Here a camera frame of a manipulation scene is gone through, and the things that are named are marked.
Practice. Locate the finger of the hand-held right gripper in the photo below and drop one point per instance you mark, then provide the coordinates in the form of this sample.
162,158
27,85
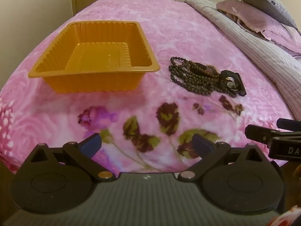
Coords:
258,133
290,123

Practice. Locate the black wristwatch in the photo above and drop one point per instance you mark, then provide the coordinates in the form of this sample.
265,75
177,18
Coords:
231,82

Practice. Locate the pink pillow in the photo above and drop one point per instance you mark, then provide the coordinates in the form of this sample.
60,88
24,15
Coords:
249,14

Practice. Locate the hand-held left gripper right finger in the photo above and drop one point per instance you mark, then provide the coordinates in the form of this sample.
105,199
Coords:
202,145

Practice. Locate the pink floral blanket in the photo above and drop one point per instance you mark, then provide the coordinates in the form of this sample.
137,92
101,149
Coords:
164,113

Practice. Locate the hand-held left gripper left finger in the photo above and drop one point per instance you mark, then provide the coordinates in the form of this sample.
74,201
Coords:
90,145

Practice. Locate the orange plastic tray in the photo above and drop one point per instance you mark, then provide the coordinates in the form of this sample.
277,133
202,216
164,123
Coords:
94,51

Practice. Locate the clear bead strand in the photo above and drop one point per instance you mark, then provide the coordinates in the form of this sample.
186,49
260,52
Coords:
178,61

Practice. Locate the grey striped quilt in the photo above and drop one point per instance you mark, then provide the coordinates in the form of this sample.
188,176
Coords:
258,42

